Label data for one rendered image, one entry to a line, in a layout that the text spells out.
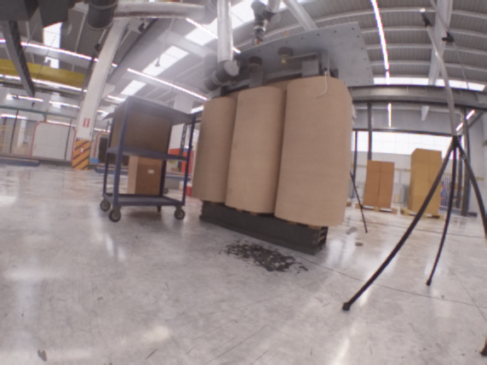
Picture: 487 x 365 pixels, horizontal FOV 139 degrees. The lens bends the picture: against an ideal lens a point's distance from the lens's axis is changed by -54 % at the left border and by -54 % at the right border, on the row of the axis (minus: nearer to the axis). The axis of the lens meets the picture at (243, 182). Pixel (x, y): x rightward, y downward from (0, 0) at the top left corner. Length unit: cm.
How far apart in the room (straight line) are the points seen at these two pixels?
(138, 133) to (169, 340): 136
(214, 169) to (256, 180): 43
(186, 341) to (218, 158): 134
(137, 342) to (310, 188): 101
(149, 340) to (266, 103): 138
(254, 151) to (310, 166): 40
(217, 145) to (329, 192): 94
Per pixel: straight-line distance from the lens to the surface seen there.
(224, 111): 168
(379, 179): 573
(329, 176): 111
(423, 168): 574
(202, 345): 54
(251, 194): 131
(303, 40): 145
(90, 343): 56
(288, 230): 133
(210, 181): 161
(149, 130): 162
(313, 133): 115
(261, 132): 134
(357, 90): 1015
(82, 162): 1117
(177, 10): 168
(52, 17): 137
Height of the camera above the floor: 40
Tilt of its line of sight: 1 degrees down
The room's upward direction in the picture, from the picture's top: 7 degrees clockwise
